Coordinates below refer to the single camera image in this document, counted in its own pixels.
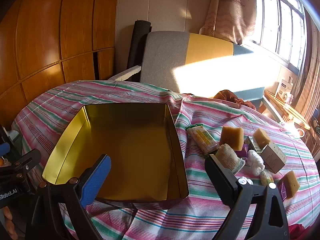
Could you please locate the white bandage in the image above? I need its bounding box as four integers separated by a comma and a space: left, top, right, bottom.
215, 144, 246, 175

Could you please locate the small green box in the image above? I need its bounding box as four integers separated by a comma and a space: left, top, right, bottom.
246, 135, 262, 153

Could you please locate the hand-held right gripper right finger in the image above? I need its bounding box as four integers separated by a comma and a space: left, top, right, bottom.
205, 154, 290, 240

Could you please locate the grey cardboard box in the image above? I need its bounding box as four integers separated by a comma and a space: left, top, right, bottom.
261, 142, 287, 174

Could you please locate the small yellow packet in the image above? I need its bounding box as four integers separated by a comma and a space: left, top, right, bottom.
260, 170, 275, 187

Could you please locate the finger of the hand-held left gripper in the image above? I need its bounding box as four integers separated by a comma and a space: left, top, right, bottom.
0, 142, 42, 177

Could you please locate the patterned beige curtain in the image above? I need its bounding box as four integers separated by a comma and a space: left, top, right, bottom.
199, 0, 258, 44

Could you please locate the yellow sponge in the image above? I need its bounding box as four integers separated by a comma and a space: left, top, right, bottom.
219, 126, 244, 151
253, 128, 271, 148
279, 170, 300, 200

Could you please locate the person's left hand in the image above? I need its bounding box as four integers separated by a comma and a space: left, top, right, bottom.
0, 207, 19, 240

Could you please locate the black rolled mat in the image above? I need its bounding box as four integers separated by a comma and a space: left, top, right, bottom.
127, 20, 152, 70

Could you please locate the white foam piece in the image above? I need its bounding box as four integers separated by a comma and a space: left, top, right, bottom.
107, 65, 142, 82

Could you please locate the magenta cloth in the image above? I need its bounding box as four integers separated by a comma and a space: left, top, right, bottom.
289, 224, 307, 240

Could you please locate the grey metal rail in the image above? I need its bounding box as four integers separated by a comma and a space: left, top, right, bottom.
261, 97, 285, 124

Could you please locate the brown cloth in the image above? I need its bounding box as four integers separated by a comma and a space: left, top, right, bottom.
212, 89, 257, 109

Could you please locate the striped beige curtain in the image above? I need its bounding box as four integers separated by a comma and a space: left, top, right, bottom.
292, 7, 320, 123

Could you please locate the striped pink green blanket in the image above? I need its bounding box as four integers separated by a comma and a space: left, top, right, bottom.
11, 80, 320, 240

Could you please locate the green cracker packet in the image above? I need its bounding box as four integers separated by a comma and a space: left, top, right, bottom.
185, 124, 219, 155

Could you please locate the purple snack packet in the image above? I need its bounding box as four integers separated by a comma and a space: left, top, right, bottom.
277, 181, 288, 200
235, 142, 250, 158

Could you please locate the window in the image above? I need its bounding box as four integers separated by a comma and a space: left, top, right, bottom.
244, 0, 309, 70

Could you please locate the gold tin box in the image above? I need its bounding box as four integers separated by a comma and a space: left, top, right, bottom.
41, 102, 189, 203

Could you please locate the white plastic item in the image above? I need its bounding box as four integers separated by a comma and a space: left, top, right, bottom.
247, 150, 265, 176

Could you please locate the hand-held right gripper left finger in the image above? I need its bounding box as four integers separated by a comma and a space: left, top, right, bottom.
31, 154, 112, 240

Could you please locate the wooden wardrobe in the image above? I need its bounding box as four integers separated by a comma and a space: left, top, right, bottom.
0, 0, 120, 130

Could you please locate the white appliance box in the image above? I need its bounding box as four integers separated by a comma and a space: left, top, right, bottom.
274, 79, 294, 104

